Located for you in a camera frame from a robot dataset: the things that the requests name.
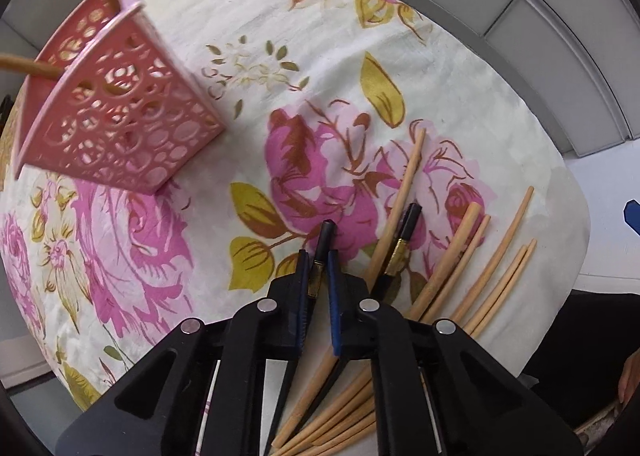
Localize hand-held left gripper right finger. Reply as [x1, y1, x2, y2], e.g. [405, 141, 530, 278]
[328, 250, 584, 456]

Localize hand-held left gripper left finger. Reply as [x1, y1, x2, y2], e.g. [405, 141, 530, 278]
[55, 250, 311, 456]

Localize black chopstick with gold band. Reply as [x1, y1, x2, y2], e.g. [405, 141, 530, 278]
[372, 202, 423, 301]
[307, 220, 336, 299]

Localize bunch of wooden chopsticks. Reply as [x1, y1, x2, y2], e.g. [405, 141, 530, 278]
[270, 128, 538, 456]

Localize pink perforated utensil holder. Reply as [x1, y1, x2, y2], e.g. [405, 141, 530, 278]
[12, 0, 226, 195]

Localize person's right hand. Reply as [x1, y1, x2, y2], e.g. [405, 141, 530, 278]
[618, 350, 640, 407]

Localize floral tablecloth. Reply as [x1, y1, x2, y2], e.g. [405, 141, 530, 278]
[0, 0, 594, 412]

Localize person's black pants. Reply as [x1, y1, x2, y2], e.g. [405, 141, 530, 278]
[520, 288, 640, 442]

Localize blue object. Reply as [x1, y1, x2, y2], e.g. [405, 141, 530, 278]
[623, 200, 640, 237]

